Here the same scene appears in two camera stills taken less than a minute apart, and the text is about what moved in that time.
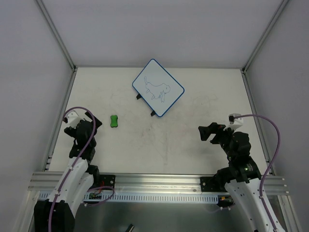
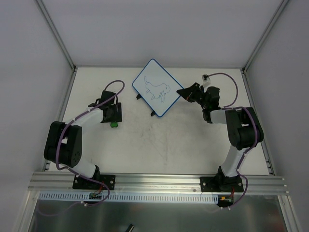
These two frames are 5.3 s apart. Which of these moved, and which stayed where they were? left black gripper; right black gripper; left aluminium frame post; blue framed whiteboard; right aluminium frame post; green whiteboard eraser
Moved: left black gripper; right black gripper
Stayed: blue framed whiteboard; right aluminium frame post; left aluminium frame post; green whiteboard eraser
